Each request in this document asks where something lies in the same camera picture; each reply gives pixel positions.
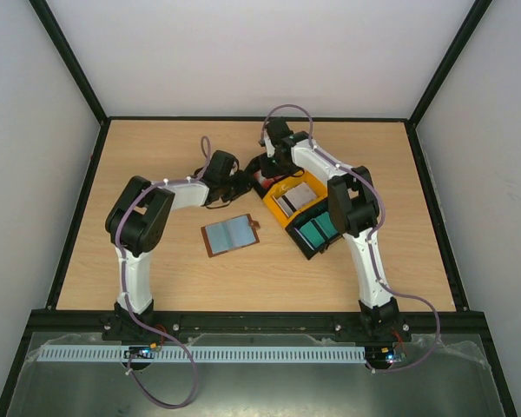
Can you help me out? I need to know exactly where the black metal cage frame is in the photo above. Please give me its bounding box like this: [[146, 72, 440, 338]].
[[0, 0, 517, 416]]

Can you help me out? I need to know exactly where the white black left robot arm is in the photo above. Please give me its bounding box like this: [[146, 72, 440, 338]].
[[103, 150, 253, 341]]

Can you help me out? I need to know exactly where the red white card stack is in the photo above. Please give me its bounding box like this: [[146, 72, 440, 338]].
[[254, 170, 277, 189]]

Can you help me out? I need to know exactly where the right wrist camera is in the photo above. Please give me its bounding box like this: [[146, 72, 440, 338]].
[[259, 132, 275, 158]]

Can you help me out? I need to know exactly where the teal card stack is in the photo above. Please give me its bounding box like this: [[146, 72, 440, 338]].
[[297, 212, 340, 249]]

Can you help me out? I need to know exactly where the yellow middle tray compartment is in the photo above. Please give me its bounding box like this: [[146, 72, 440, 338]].
[[262, 171, 327, 228]]

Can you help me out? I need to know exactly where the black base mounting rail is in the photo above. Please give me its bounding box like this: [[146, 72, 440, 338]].
[[102, 310, 413, 344]]

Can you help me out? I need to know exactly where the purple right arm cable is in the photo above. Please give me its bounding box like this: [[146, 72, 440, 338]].
[[264, 103, 440, 375]]

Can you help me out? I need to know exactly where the black left tray compartment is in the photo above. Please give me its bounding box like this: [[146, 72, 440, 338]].
[[245, 154, 305, 198]]

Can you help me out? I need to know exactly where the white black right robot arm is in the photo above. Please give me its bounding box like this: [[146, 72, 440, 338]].
[[260, 117, 399, 341]]

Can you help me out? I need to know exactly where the black tray compartment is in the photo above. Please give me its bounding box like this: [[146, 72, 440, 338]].
[[245, 154, 305, 198], [286, 208, 341, 260]]

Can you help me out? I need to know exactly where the light blue slotted cable duct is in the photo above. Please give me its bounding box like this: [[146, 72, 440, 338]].
[[36, 345, 366, 364]]

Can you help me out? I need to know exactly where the black right tray compartment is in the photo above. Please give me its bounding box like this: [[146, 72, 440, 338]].
[[286, 208, 341, 260]]

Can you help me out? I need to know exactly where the brown leather card holder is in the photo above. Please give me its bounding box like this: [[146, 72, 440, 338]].
[[201, 214, 260, 257]]

